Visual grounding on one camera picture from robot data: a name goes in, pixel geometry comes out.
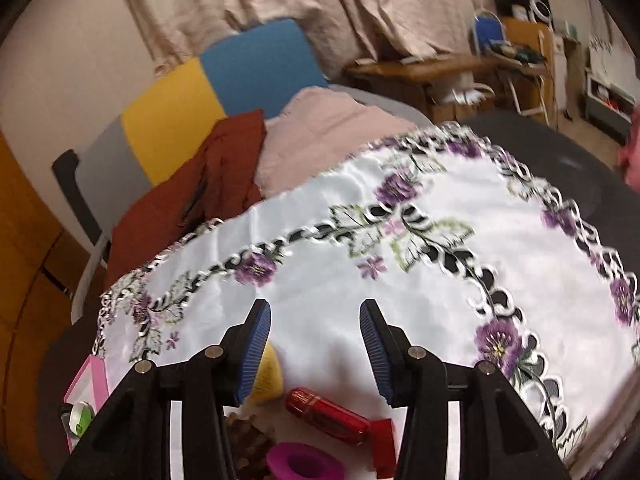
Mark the pink cloth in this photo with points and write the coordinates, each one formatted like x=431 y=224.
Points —
x=631 y=150

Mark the grey yellow blue chair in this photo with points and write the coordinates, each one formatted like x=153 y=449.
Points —
x=250 y=75

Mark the light green plastic toy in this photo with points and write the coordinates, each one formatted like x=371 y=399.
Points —
x=81 y=417

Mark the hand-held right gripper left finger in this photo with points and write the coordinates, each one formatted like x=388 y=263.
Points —
x=255 y=355

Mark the beige curtain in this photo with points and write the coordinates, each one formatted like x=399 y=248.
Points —
x=300 y=0

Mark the small wooden cabinet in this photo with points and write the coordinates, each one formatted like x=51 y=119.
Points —
x=525 y=45

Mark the white shelf unit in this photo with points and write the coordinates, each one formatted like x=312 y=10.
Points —
x=607 y=85

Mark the red translucent cylinder toy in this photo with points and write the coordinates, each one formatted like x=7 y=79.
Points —
x=325 y=414

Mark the blue white metal chair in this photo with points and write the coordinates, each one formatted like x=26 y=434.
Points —
x=487 y=30

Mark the yellow plastic toy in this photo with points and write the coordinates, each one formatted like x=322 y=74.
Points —
x=270 y=377

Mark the wooden wardrobe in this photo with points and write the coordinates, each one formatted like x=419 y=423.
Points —
x=25 y=260

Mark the pink-rimmed white box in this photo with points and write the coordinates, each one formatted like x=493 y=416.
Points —
x=95 y=380

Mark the brown pine cone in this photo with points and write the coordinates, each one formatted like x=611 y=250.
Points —
x=250 y=442

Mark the red toy block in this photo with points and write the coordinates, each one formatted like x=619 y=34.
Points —
x=384 y=442

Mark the wooden desk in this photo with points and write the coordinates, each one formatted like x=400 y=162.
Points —
x=425 y=67

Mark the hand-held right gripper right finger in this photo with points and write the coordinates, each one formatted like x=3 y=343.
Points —
x=376 y=355

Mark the white papers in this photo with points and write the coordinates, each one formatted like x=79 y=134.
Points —
x=467 y=95

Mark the pink blanket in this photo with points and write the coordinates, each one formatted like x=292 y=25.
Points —
x=330 y=130

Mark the rust red jacket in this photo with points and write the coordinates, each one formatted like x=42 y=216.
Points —
x=200 y=195

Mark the white floral tablecloth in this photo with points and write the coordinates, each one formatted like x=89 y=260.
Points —
x=450 y=320

